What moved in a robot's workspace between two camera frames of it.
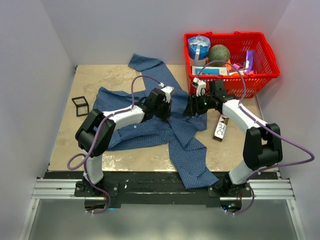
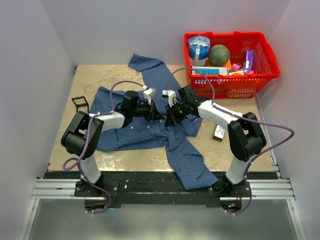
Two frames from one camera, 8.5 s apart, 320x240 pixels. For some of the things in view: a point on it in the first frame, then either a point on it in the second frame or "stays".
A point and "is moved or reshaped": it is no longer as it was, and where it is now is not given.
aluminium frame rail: (53, 188) stays
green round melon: (219, 52) stays
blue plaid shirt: (174, 128) is moved or reshaped
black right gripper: (193, 107) → (172, 119)
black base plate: (160, 188) stays
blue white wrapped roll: (198, 48) stays
